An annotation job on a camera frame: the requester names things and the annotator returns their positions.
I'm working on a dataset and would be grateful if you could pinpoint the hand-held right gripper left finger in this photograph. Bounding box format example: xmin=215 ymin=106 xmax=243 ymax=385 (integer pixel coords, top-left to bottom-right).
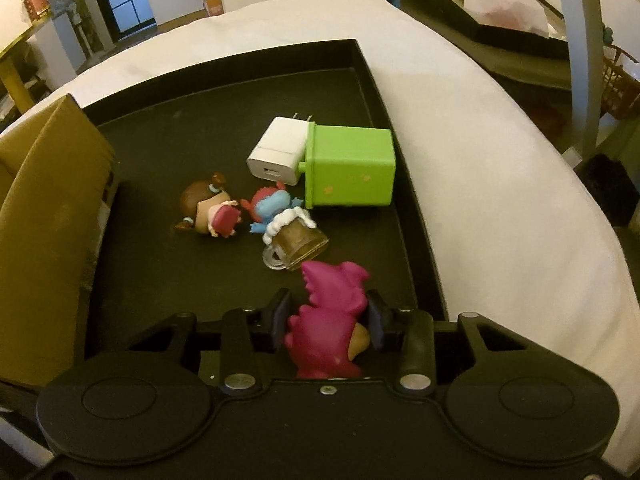
xmin=125 ymin=287 xmax=294 ymax=397

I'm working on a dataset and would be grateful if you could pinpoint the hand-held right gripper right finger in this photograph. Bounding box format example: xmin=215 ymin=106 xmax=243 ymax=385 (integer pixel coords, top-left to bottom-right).
xmin=366 ymin=289 xmax=532 ymax=396

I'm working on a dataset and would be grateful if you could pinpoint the magenta dinosaur figurine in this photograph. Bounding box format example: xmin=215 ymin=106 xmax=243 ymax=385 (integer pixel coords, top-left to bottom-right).
xmin=283 ymin=260 xmax=372 ymax=380

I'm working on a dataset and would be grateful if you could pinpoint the toy beer mug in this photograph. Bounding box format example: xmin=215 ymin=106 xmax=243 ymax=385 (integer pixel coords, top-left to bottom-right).
xmin=261 ymin=208 xmax=331 ymax=273

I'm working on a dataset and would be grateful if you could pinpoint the blue and red figurine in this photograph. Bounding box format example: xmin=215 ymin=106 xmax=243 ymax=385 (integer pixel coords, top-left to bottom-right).
xmin=240 ymin=183 xmax=305 ymax=235

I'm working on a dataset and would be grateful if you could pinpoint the brown-haired doll figurine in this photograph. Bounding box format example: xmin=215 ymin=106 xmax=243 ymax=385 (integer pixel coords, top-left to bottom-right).
xmin=173 ymin=171 xmax=244 ymax=239

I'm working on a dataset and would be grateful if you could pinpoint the green toy bin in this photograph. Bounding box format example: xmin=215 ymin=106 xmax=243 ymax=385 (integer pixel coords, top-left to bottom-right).
xmin=299 ymin=122 xmax=397 ymax=210

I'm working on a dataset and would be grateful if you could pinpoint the white charger plug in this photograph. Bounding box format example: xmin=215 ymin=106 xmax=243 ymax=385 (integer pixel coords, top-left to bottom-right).
xmin=246 ymin=112 xmax=316 ymax=184

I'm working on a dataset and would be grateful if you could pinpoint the black tray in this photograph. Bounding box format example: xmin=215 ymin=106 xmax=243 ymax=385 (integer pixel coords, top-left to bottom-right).
xmin=80 ymin=38 xmax=450 ymax=392

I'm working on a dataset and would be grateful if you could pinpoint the cardboard box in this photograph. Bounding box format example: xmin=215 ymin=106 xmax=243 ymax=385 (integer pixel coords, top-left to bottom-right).
xmin=0 ymin=94 xmax=120 ymax=392

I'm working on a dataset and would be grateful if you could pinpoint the grey metal pole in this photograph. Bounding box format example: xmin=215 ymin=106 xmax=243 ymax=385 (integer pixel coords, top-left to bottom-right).
xmin=547 ymin=0 xmax=603 ymax=163

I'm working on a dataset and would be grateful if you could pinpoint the white plastic bag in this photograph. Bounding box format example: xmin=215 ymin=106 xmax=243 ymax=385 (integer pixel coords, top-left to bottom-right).
xmin=451 ymin=0 xmax=564 ymax=39

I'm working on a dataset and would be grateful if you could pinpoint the yellow round table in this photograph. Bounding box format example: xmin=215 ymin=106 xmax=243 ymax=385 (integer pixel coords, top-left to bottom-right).
xmin=0 ymin=10 xmax=57 ymax=113

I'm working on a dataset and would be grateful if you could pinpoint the red canister in plastic bag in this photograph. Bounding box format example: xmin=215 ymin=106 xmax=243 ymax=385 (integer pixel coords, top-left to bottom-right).
xmin=22 ymin=0 xmax=65 ymax=22

